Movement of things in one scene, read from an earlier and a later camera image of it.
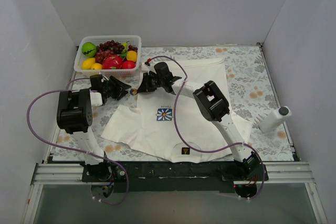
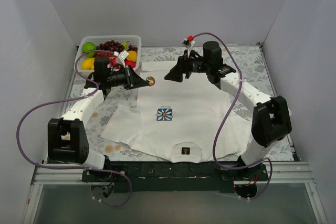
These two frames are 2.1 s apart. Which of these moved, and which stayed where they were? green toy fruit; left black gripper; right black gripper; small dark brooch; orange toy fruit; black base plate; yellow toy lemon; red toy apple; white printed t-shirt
Moved: left black gripper; right black gripper; small dark brooch
Stayed: black base plate; orange toy fruit; yellow toy lemon; green toy fruit; white printed t-shirt; red toy apple
